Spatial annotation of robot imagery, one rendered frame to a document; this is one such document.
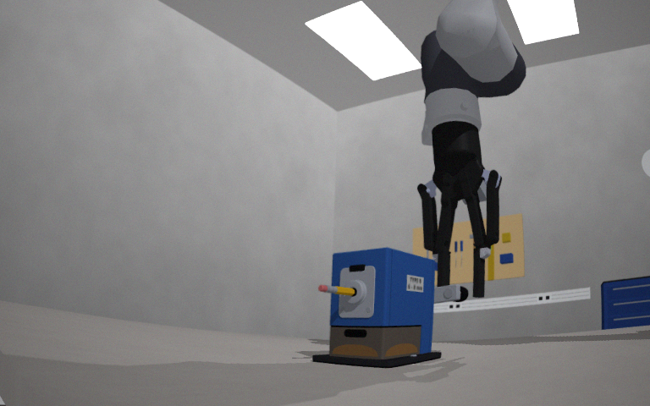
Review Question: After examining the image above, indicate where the blue pencil sharpener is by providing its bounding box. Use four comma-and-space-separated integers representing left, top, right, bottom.
312, 248, 468, 368

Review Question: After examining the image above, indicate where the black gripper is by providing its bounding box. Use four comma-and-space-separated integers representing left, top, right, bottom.
417, 121, 502, 298

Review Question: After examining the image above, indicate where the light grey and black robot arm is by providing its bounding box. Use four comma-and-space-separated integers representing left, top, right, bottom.
421, 0, 526, 145

